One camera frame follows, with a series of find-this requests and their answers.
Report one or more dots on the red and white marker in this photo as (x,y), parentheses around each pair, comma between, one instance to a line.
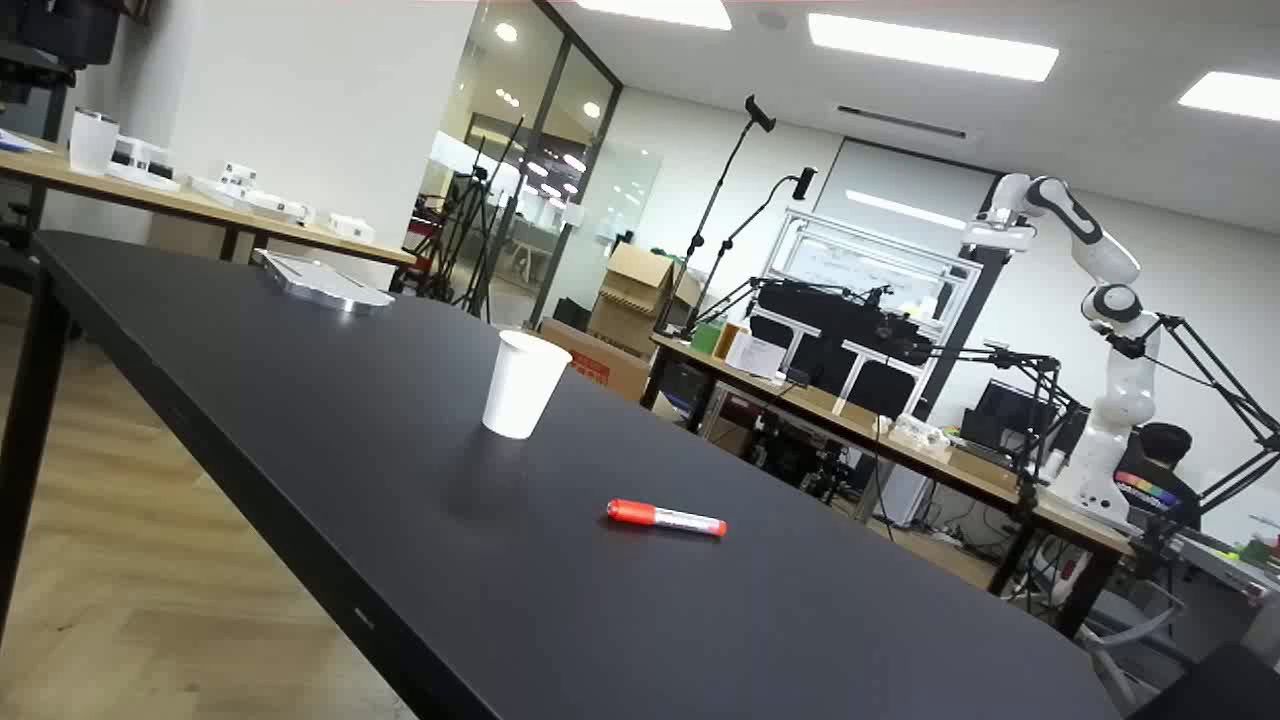
(641,514)

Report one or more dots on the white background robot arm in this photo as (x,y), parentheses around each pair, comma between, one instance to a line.
(1110,301)

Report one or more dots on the white paper cup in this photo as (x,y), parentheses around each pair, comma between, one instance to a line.
(520,387)

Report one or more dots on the low cardboard box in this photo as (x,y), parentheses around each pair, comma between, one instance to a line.
(603,363)

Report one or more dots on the tall cardboard box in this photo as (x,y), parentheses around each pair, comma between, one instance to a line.
(639,301)

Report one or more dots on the black tripod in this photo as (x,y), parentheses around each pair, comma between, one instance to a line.
(476,225)

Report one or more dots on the short black boom stand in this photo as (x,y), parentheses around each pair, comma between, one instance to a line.
(805,180)

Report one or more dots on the long wooden desk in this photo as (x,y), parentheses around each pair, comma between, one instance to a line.
(934,460)

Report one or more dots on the small ceiling light panel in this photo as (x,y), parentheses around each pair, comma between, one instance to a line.
(660,8)

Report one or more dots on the black ceiling vent slot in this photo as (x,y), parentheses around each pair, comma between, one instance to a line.
(901,120)

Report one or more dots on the white flat parts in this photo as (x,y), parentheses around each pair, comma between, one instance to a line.
(253,196)

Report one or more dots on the long ceiling light panel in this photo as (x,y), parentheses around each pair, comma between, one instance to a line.
(934,51)

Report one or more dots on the light wooden table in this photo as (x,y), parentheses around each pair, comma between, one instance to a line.
(201,208)

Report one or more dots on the black device rainbow stripes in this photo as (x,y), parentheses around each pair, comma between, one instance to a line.
(1159,483)

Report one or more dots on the white small box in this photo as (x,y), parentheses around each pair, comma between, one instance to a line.
(146,158)

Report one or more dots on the white plastic container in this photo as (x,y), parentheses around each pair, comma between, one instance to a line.
(92,144)

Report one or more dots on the cut-off ceiling light panel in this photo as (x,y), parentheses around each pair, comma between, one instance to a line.
(1232,99)

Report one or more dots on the black monitor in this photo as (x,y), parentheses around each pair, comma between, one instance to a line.
(61,26)

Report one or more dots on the white metal shelf frame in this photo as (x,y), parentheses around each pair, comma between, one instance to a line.
(865,220)

